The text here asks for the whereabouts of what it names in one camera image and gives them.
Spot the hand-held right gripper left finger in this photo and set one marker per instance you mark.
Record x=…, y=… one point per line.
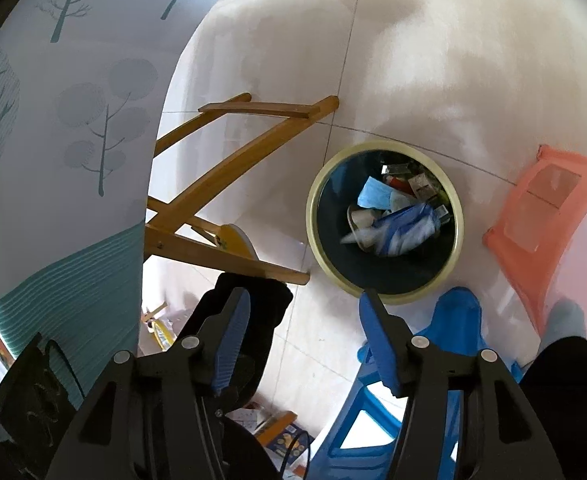
x=231, y=340

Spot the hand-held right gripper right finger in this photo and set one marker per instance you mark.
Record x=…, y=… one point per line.
x=378, y=340

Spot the cream rimmed trash bin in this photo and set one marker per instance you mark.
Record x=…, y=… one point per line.
x=333, y=260

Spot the blue plastic packet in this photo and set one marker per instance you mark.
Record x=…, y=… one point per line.
x=403, y=227

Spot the blue face mask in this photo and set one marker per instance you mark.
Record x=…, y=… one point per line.
x=376, y=194

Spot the person's left leg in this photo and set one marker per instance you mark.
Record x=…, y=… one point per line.
x=261, y=300

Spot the person's leg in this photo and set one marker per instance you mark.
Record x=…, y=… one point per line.
x=563, y=390
x=261, y=300

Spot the blue plastic stool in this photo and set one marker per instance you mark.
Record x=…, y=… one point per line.
x=453, y=310

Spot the wooden table legs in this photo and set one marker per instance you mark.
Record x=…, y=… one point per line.
x=213, y=256

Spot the blue orange book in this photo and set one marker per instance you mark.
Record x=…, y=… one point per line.
x=286, y=437

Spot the pink plastic stool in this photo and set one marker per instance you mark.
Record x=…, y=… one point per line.
x=523, y=230

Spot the person's right leg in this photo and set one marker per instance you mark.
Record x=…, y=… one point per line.
x=563, y=390

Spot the printed tablecloth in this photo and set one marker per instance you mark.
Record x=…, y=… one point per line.
x=73, y=160

